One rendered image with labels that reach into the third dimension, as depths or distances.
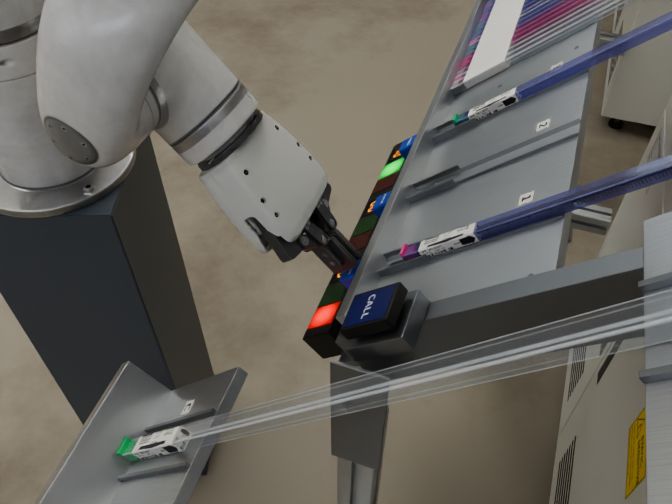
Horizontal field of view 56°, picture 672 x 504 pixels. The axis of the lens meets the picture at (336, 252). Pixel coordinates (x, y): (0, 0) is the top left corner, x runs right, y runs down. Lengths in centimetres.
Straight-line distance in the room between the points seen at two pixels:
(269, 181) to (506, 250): 21
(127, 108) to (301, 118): 159
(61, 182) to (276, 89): 146
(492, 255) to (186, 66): 29
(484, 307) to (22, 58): 49
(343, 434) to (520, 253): 24
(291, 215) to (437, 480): 83
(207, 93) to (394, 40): 193
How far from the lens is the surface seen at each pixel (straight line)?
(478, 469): 133
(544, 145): 63
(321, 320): 66
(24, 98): 72
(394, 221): 66
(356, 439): 61
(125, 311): 88
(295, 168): 60
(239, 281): 157
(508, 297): 47
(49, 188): 79
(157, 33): 44
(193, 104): 54
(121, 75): 45
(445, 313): 50
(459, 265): 55
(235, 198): 56
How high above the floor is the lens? 119
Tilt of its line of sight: 48 degrees down
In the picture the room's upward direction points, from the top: straight up
